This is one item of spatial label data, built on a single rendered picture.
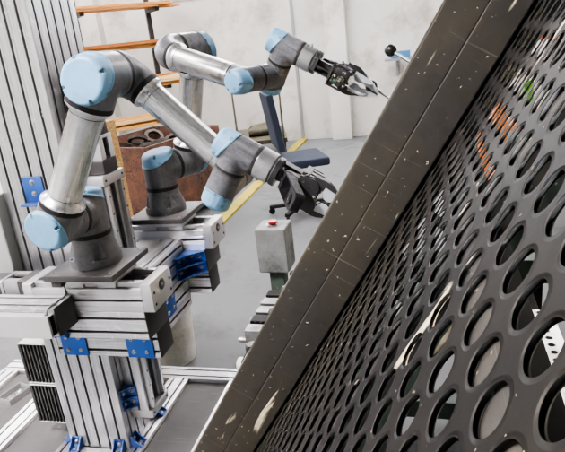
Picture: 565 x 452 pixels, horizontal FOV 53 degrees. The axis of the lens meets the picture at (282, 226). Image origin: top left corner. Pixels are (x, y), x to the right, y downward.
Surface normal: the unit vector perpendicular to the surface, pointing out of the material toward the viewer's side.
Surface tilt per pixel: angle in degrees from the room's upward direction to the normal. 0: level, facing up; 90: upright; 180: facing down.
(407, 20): 90
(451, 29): 90
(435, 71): 90
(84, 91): 84
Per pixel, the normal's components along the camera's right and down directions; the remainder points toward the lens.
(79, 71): -0.18, 0.22
